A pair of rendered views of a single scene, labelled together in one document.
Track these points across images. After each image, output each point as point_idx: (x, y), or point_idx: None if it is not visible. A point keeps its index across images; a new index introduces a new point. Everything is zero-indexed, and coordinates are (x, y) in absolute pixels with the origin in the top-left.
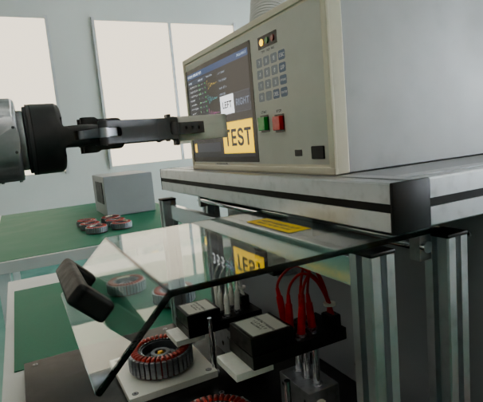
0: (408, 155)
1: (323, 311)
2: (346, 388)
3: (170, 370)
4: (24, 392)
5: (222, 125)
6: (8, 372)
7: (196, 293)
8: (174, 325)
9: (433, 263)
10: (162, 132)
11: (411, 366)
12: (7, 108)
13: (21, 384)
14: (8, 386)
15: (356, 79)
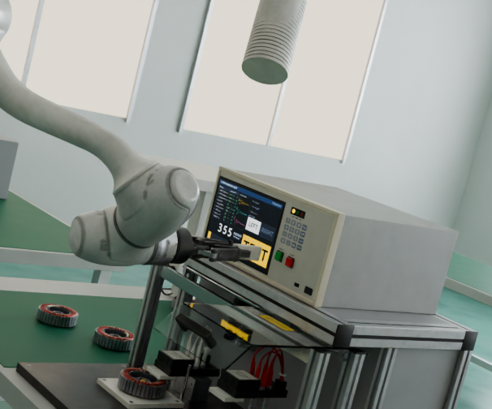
0: (353, 303)
1: None
2: None
3: (154, 393)
4: (28, 383)
5: (258, 254)
6: None
7: None
8: (130, 365)
9: (346, 363)
10: (233, 257)
11: None
12: (174, 232)
13: (19, 377)
14: (9, 376)
15: (338, 261)
